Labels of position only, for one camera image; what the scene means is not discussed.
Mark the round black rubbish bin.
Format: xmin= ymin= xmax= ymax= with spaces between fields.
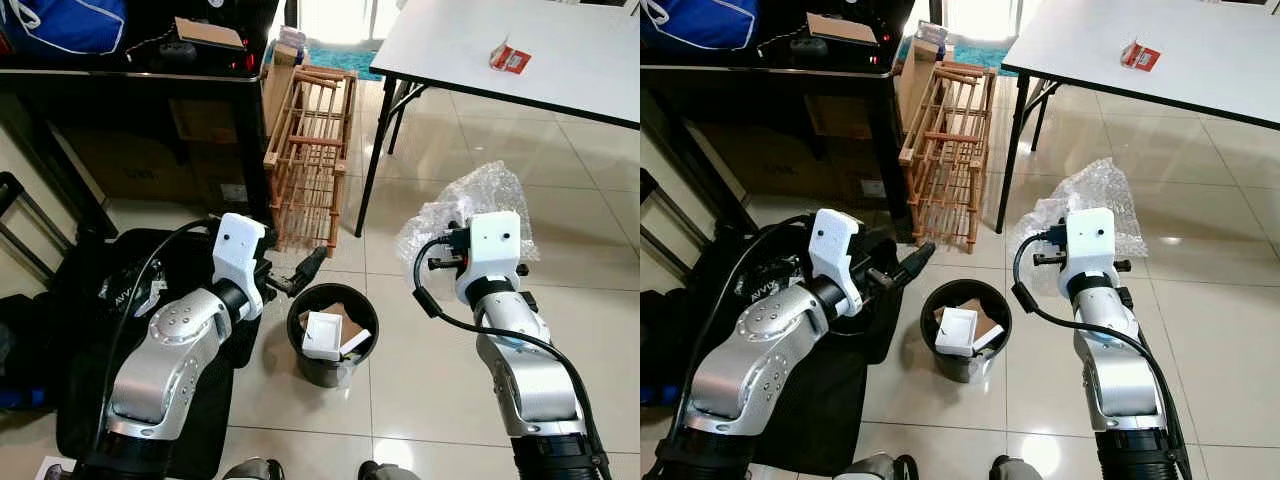
xmin=919 ymin=278 xmax=1014 ymax=385
xmin=286 ymin=282 xmax=381 ymax=390

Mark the small white carton box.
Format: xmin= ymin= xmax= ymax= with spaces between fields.
xmin=300 ymin=310 xmax=345 ymax=362
xmin=934 ymin=306 xmax=979 ymax=358

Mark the wooden slatted rack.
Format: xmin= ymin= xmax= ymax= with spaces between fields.
xmin=262 ymin=64 xmax=359 ymax=259
xmin=897 ymin=59 xmax=997 ymax=255

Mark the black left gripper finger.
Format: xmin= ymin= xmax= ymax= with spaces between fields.
xmin=288 ymin=245 xmax=329 ymax=297
xmin=893 ymin=241 xmax=938 ymax=291

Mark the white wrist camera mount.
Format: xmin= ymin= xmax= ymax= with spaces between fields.
xmin=211 ymin=212 xmax=270 ymax=322
xmin=1059 ymin=207 xmax=1120 ymax=302
xmin=454 ymin=211 xmax=524 ymax=307
xmin=807 ymin=208 xmax=864 ymax=317

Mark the robot leg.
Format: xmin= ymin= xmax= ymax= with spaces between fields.
xmin=221 ymin=457 xmax=287 ymax=480
xmin=989 ymin=454 xmax=1047 ymax=480
xmin=357 ymin=459 xmax=422 ymax=480
xmin=838 ymin=452 xmax=917 ymax=480

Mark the clear bubble wrap sheet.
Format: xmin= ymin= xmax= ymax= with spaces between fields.
xmin=1009 ymin=157 xmax=1150 ymax=297
xmin=394 ymin=161 xmax=542 ymax=273

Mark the brown cardboard piece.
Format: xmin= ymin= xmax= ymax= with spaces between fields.
xmin=320 ymin=302 xmax=367 ymax=347
xmin=954 ymin=297 xmax=1005 ymax=347

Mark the small brown cardboard box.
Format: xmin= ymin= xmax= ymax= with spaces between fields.
xmin=803 ymin=93 xmax=873 ymax=139
xmin=168 ymin=98 xmax=241 ymax=144

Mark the teal rug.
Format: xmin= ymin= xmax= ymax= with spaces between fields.
xmin=304 ymin=40 xmax=387 ymax=82
xmin=895 ymin=34 xmax=1013 ymax=77

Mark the black device with cables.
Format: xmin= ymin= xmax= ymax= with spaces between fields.
xmin=125 ymin=30 xmax=256 ymax=73

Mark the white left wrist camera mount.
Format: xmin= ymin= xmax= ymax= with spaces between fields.
xmin=211 ymin=212 xmax=270 ymax=322
xmin=807 ymin=208 xmax=864 ymax=317

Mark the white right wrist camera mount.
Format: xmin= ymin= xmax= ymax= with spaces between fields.
xmin=454 ymin=211 xmax=524 ymax=307
xmin=1059 ymin=207 xmax=1120 ymax=302

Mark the robot right leg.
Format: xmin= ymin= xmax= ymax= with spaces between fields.
xmin=357 ymin=459 xmax=422 ymax=480
xmin=989 ymin=454 xmax=1047 ymax=480

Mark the robot left leg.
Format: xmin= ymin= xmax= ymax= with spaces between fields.
xmin=221 ymin=457 xmax=287 ymax=480
xmin=838 ymin=452 xmax=917 ymax=480

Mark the blue fabric bag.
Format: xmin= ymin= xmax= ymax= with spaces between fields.
xmin=0 ymin=0 xmax=129 ymax=57
xmin=640 ymin=0 xmax=759 ymax=52

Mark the upright flat cardboard box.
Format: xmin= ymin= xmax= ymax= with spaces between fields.
xmin=896 ymin=39 xmax=942 ymax=127
xmin=261 ymin=44 xmax=302 ymax=133

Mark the red white small packet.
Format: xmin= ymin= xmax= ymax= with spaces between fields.
xmin=1120 ymin=39 xmax=1163 ymax=72
xmin=488 ymin=43 xmax=533 ymax=76

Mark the flat brown box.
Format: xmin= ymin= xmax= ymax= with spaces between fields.
xmin=174 ymin=16 xmax=247 ymax=52
xmin=805 ymin=12 xmax=880 ymax=47

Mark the large brown cardboard box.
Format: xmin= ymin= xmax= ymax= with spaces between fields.
xmin=55 ymin=125 xmax=251 ymax=206
xmin=690 ymin=120 xmax=891 ymax=201

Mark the black fabric suitcase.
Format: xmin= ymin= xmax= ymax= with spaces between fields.
xmin=50 ymin=227 xmax=273 ymax=480
xmin=688 ymin=224 xmax=897 ymax=477

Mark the black desk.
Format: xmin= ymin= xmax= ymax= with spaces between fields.
xmin=0 ymin=0 xmax=283 ymax=243
xmin=640 ymin=0 xmax=917 ymax=241

